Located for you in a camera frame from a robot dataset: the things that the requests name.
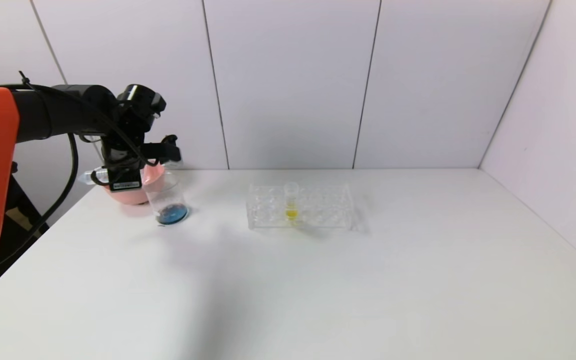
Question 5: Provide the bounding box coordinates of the pink bowl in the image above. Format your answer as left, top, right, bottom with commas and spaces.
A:
102, 160, 166, 206

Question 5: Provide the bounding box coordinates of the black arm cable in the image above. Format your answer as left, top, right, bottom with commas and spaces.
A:
0, 132, 79, 271

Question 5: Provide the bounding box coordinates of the clear glass beaker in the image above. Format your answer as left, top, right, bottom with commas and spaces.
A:
144, 172, 190, 226

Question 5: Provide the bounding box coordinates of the blue pigment test tube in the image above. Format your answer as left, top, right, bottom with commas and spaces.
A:
84, 169, 113, 187

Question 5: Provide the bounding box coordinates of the dark background furniture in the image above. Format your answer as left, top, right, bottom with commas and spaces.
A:
0, 175, 50, 281

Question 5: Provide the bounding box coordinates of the yellow pigment test tube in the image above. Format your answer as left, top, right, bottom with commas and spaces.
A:
284, 182, 299, 224

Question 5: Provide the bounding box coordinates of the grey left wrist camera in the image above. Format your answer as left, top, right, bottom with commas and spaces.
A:
164, 145, 183, 167

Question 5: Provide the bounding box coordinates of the clear acrylic test tube rack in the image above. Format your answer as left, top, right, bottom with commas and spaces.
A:
246, 182, 356, 231

